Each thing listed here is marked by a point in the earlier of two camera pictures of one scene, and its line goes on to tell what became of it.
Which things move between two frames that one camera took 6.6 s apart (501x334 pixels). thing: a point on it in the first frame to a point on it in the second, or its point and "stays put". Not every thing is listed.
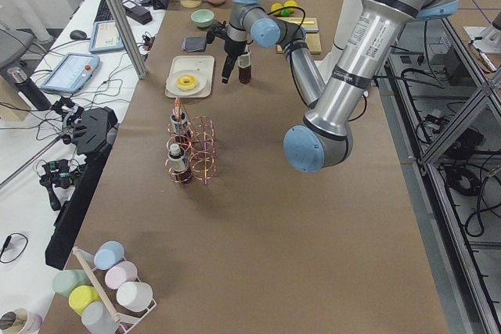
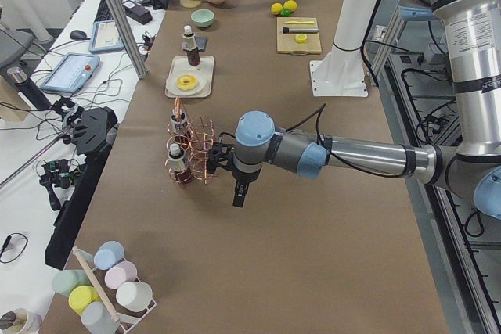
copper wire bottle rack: (191, 147) stays put
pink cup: (119, 274) stays put
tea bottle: (244, 66) to (189, 45)
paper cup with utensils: (20, 321) stays put
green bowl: (202, 18) stays put
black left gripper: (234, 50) to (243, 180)
